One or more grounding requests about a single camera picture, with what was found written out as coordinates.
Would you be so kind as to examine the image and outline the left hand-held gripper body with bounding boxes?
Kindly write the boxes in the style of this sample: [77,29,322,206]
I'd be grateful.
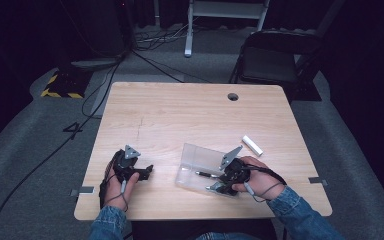
[112,144,142,183]

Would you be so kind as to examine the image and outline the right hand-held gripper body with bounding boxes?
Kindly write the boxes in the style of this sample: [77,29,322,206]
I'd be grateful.
[218,144,252,195]

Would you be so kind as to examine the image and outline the black pen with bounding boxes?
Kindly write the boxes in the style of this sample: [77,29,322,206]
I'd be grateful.
[194,170,222,179]

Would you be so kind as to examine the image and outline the translucent plastic box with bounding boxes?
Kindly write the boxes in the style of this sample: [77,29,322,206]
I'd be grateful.
[174,142,245,198]

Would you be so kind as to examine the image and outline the person's right hand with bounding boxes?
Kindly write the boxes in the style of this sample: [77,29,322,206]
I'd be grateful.
[231,155,286,201]

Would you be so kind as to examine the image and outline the person's left hand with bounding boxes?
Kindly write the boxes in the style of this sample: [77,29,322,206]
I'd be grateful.
[104,165,141,210]

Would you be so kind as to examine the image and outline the white eraser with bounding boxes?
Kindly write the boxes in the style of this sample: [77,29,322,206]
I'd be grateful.
[241,134,265,157]

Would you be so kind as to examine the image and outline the person's legs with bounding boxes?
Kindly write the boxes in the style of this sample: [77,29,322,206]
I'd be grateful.
[194,231,261,240]

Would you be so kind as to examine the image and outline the grey tape piece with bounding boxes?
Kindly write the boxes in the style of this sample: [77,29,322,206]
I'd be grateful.
[307,176,329,187]
[70,185,95,197]

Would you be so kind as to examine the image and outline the black yellow striped block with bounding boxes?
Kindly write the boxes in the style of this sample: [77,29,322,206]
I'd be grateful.
[40,68,94,100]

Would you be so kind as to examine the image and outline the black folding chair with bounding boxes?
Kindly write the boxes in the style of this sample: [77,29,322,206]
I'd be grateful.
[228,29,325,102]

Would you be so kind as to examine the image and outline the dark computer tower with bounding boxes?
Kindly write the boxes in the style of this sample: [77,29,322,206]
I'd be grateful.
[69,0,136,69]

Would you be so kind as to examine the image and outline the white metal stand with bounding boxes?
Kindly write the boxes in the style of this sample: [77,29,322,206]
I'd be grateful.
[183,0,272,58]

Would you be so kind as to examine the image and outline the left hand-held gripper cable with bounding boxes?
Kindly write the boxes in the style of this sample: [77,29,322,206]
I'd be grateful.
[99,151,130,213]

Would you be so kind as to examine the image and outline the hand-held gripper cable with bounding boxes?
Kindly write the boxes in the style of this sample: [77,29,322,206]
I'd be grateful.
[243,165,288,204]
[99,151,130,213]

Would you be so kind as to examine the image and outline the right hand-held gripper cable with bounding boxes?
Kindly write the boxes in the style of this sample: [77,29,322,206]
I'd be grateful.
[243,165,288,204]

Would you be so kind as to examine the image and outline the black floor cable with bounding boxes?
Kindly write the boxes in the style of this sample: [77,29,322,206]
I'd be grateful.
[0,49,138,240]

